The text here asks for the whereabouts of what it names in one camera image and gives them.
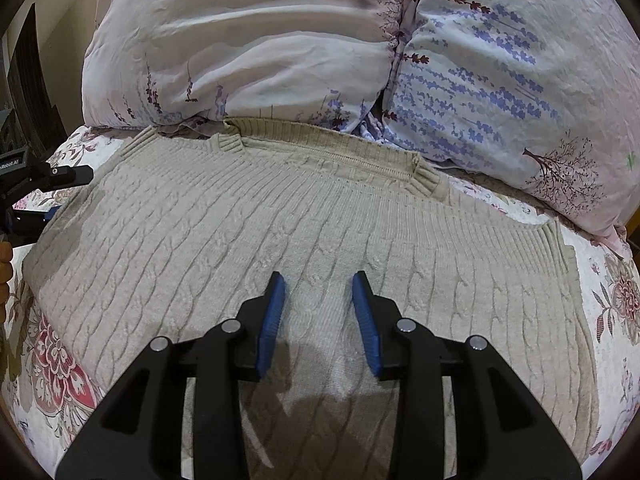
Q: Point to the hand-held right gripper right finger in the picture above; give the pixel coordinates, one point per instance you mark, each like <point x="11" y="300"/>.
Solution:
<point x="366" y="326"/>

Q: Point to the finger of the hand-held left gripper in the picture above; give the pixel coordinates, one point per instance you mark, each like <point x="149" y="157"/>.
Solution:
<point x="42" y="218"/>
<point x="65" y="175"/>

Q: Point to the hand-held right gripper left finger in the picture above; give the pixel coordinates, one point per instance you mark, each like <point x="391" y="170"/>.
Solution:
<point x="270" y="325"/>

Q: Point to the person's left hand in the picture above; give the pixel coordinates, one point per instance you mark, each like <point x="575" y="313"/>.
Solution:
<point x="4" y="266"/>

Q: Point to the dark wooden furniture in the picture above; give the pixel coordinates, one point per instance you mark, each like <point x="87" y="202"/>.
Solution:
<point x="35" y="75"/>

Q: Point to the white floral bedsheet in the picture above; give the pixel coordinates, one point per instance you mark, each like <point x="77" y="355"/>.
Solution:
<point x="55" y="370"/>

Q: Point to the pink floral pillow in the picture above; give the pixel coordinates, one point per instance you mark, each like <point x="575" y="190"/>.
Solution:
<point x="240" y="40"/>

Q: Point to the pink pillow with tree print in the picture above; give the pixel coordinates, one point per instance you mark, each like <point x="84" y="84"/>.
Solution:
<point x="510" y="70"/>

